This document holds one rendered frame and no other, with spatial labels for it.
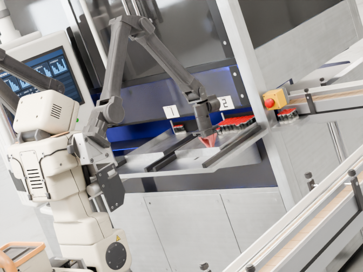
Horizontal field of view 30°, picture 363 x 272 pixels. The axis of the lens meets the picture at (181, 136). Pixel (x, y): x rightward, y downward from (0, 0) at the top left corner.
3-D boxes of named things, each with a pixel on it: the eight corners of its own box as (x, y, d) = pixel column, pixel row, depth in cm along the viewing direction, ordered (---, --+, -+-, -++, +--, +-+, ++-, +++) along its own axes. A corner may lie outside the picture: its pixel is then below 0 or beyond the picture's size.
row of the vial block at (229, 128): (220, 133, 309) (217, 123, 308) (250, 129, 296) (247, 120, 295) (217, 135, 307) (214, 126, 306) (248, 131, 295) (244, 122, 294)
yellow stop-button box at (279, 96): (276, 104, 290) (270, 89, 289) (289, 102, 285) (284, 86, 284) (266, 111, 285) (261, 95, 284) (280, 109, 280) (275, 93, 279)
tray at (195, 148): (223, 128, 317) (221, 121, 316) (267, 123, 298) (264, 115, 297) (177, 158, 294) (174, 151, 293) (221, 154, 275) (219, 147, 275)
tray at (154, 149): (172, 134, 341) (170, 128, 340) (210, 129, 323) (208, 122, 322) (127, 162, 318) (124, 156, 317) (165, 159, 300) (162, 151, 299)
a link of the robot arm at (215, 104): (183, 91, 278) (198, 87, 272) (201, 85, 286) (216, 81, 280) (191, 119, 279) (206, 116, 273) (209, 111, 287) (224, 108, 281)
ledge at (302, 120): (289, 120, 299) (287, 115, 298) (314, 116, 289) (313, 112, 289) (272, 131, 289) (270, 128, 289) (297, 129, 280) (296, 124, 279)
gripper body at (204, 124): (220, 128, 280) (215, 111, 279) (204, 135, 273) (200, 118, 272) (208, 130, 284) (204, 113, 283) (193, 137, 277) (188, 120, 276)
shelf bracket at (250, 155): (256, 161, 301) (247, 135, 298) (262, 161, 299) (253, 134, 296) (211, 196, 278) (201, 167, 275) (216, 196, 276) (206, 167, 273)
